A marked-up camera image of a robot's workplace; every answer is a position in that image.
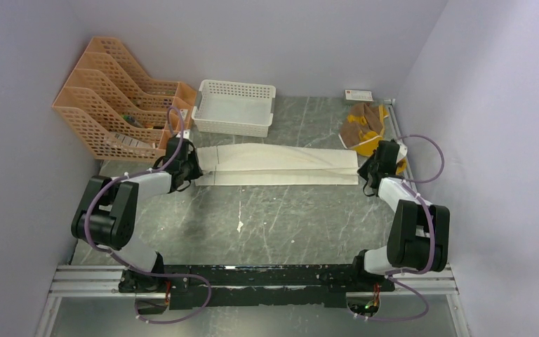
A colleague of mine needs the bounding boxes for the aluminium frame rail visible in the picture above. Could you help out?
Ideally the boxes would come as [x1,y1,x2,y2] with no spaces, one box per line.
[34,98,470,337]

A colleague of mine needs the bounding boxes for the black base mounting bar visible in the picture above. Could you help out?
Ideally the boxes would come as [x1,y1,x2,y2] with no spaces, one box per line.
[117,263,395,310]

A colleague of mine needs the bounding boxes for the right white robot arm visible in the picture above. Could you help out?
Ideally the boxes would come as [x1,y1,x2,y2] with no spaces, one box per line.
[350,140,451,291]

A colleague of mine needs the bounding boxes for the white plastic basket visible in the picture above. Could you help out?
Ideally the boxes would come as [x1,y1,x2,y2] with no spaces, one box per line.
[192,79,276,138]

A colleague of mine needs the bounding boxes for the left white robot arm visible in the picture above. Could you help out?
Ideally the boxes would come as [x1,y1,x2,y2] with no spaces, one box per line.
[71,137,203,292]

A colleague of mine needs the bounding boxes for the small white red box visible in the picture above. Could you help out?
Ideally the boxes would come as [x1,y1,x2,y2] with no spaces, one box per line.
[344,89,373,103]

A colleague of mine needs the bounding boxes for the cream white towel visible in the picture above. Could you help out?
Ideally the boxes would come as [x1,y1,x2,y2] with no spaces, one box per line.
[195,143,359,186]

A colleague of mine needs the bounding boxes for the brown yellow towel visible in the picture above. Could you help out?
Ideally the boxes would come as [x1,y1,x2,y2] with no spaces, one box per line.
[339,103,389,157]

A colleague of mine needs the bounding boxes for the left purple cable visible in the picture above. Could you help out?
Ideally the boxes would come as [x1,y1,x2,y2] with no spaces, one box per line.
[83,105,213,326]

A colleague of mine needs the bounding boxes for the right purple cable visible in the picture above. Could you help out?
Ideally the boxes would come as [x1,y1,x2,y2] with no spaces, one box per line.
[353,133,446,323]

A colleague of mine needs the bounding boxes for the orange plastic file organizer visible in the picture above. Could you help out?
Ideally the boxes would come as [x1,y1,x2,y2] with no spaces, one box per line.
[52,37,196,163]

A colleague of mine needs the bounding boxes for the purple cable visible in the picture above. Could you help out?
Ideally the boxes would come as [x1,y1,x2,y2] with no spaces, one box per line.
[83,105,213,326]
[353,133,446,323]

